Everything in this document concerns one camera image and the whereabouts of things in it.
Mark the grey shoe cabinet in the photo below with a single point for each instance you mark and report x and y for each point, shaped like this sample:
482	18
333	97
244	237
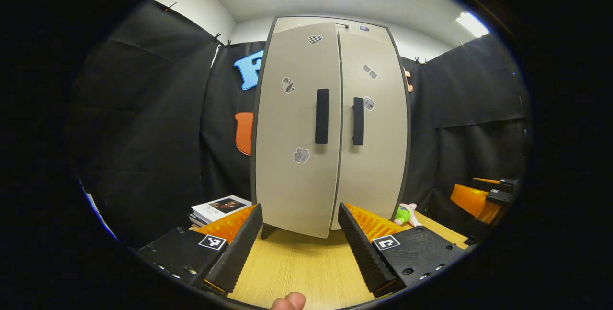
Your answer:
354	23

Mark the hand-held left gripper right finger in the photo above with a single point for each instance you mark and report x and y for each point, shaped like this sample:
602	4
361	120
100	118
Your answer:
366	252

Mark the green and pink plush toy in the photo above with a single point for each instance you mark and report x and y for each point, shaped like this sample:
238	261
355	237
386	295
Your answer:
403	214

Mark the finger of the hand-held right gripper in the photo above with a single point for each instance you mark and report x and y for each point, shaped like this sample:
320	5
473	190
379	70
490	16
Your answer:
493	185
471	202

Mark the grey book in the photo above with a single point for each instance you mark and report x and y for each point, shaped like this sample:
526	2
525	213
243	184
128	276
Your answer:
196	221

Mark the grey shoe cabinet door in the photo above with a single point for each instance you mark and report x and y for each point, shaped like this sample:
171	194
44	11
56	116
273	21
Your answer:
287	180
378	166

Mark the small ceiling light panel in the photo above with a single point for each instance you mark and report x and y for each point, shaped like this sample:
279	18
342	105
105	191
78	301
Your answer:
471	23

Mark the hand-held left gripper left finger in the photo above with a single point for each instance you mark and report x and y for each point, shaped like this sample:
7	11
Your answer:
237	252

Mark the white cover book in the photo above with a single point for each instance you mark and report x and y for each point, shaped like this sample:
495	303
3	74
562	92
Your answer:
220	207

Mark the black backdrop cloth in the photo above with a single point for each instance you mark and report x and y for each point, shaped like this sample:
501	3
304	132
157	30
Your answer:
143	132

